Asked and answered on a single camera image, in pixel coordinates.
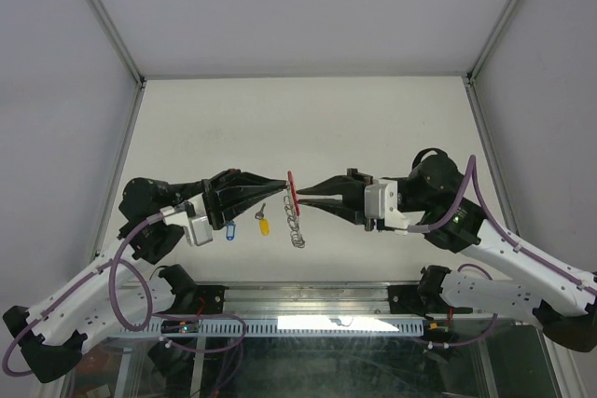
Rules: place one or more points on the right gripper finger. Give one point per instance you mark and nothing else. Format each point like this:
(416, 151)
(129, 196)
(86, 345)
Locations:
(331, 206)
(336, 185)

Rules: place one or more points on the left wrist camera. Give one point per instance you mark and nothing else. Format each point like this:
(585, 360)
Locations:
(191, 216)

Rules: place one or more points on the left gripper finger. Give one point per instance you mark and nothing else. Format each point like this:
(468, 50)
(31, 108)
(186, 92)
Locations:
(247, 182)
(234, 201)

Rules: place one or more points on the aluminium frame post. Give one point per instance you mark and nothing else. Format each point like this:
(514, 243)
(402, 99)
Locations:
(504, 17)
(115, 39)

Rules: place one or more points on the blue tag key lower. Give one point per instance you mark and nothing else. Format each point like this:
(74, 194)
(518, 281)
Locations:
(230, 231)

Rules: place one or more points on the left aluminium frame post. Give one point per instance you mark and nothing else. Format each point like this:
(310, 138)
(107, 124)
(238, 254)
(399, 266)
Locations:
(115, 39)

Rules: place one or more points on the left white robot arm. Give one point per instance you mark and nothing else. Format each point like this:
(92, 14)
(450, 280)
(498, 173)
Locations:
(51, 337)

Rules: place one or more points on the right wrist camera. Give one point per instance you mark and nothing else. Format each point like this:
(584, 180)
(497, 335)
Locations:
(381, 205)

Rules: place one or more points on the right aluminium frame post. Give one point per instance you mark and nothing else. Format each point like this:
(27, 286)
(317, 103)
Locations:
(504, 17)

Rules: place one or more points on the slotted cable duct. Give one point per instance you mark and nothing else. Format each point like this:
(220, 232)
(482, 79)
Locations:
(284, 326)

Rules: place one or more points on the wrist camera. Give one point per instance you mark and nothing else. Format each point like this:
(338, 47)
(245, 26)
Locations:
(191, 216)
(381, 205)

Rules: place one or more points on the red handled metal keyring holder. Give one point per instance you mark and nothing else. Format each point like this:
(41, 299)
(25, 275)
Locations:
(292, 212)

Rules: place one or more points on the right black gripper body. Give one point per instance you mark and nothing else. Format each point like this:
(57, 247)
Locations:
(358, 200)

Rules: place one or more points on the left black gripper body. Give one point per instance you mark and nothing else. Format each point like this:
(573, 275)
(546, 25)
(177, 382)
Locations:
(209, 188)

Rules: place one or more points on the aluminium front rail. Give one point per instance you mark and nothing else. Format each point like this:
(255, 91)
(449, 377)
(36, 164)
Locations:
(303, 293)

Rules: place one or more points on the yellow tag key lower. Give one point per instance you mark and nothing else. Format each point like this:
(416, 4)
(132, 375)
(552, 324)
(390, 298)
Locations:
(264, 226)

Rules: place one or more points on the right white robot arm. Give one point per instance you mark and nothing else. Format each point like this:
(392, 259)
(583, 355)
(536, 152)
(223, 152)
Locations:
(539, 289)

